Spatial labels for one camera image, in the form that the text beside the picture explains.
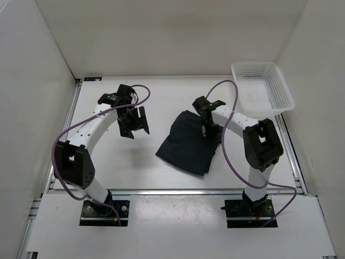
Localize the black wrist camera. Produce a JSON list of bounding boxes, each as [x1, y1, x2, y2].
[[192, 96, 210, 114], [116, 84, 136, 100]]

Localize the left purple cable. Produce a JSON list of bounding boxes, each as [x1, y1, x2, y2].
[[51, 84, 152, 227]]

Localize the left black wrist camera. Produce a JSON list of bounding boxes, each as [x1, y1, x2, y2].
[[116, 84, 136, 100]]

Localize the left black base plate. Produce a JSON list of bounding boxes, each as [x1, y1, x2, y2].
[[79, 200, 130, 227]]

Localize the aluminium frame rail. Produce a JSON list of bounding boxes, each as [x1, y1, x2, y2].
[[16, 78, 84, 258]]

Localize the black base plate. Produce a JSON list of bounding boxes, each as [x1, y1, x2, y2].
[[79, 200, 130, 227], [220, 199, 278, 229]]

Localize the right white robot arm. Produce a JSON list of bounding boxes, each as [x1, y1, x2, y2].
[[192, 96, 284, 216]]

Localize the white plastic perforated basket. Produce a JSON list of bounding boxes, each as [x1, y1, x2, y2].
[[231, 62, 295, 118]]

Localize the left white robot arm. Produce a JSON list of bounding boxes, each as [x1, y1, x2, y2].
[[52, 88, 149, 216]]

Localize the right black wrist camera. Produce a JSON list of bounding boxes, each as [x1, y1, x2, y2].
[[192, 96, 210, 114]]

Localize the dark navy shorts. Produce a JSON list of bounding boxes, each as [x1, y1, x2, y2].
[[156, 111, 223, 176]]

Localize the small blue label sticker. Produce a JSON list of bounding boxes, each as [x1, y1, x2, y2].
[[84, 77, 102, 81]]

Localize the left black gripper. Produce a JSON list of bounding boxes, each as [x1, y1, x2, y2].
[[118, 106, 149, 139]]

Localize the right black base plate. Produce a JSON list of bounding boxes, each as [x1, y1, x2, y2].
[[220, 199, 278, 229]]

